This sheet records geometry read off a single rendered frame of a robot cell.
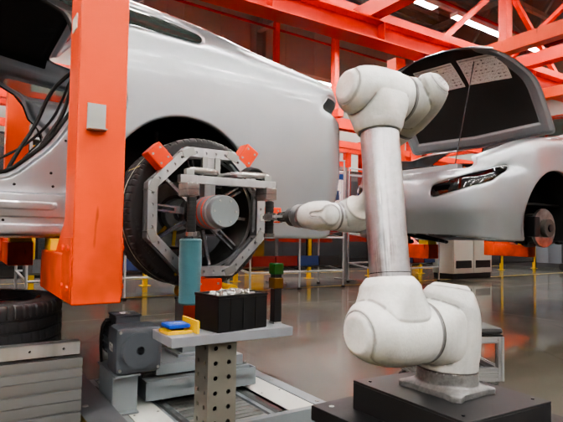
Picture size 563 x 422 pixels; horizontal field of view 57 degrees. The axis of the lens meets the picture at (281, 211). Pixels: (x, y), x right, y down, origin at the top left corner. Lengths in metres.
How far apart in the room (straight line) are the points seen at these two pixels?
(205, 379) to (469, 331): 0.82
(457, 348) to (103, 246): 1.14
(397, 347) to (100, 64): 1.31
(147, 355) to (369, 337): 1.08
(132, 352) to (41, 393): 0.33
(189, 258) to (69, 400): 0.63
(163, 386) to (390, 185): 1.34
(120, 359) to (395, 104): 1.34
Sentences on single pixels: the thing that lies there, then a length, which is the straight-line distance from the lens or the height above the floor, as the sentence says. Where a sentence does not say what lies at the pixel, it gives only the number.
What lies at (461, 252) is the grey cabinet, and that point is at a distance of 10.09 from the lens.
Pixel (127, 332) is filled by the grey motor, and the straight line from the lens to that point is 2.04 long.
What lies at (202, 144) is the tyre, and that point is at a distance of 2.30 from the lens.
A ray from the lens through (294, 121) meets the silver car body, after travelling 2.81.
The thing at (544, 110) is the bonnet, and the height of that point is 1.86.
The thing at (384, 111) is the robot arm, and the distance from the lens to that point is 1.33.
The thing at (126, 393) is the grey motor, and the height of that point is 0.15.
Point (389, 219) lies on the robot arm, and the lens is 1.27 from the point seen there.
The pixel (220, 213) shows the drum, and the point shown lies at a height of 0.84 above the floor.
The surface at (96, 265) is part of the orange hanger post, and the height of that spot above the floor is 0.65.
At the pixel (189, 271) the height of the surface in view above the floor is 0.61.
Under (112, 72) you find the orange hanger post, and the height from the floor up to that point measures 1.30.
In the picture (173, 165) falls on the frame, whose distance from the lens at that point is 2.15.
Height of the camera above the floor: 0.76
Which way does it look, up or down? 3 degrees up
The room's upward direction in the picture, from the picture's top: 1 degrees clockwise
